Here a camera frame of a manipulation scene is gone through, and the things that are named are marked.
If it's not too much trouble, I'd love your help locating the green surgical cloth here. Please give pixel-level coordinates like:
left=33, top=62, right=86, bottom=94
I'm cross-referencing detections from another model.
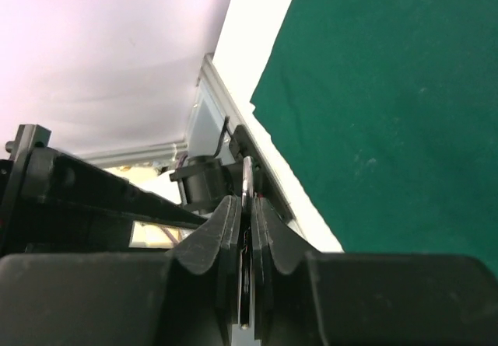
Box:
left=252, top=0, right=497, bottom=264

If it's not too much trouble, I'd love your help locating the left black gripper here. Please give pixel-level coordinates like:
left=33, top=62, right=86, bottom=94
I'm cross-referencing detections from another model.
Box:
left=1, top=124, right=205, bottom=255

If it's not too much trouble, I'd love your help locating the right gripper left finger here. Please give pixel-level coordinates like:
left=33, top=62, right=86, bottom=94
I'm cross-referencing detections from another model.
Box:
left=1, top=196, right=241, bottom=345

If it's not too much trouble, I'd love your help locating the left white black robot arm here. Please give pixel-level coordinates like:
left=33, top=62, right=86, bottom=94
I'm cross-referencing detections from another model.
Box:
left=1, top=124, right=242, bottom=256

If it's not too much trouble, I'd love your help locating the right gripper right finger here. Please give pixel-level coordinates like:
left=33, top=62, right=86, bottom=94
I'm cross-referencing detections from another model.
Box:
left=251, top=198, right=497, bottom=345

